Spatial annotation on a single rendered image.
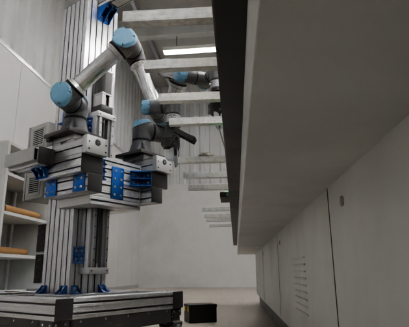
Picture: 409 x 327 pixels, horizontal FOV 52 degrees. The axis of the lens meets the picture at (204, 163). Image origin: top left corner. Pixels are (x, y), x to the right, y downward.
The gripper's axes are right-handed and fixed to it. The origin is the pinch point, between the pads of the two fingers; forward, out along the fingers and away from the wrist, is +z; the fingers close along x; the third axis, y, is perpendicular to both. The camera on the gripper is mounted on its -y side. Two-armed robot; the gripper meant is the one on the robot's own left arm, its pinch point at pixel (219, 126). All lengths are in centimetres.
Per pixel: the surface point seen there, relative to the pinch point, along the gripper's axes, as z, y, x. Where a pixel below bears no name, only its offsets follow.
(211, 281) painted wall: 89, 770, -228
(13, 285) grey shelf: 79, 325, 127
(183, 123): 7.6, -21.3, 22.9
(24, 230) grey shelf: 21, 323, 122
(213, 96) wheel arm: 7, -49, 19
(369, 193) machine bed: 55, -126, 16
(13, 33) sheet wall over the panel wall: -207, 305, 151
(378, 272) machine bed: 68, -126, 16
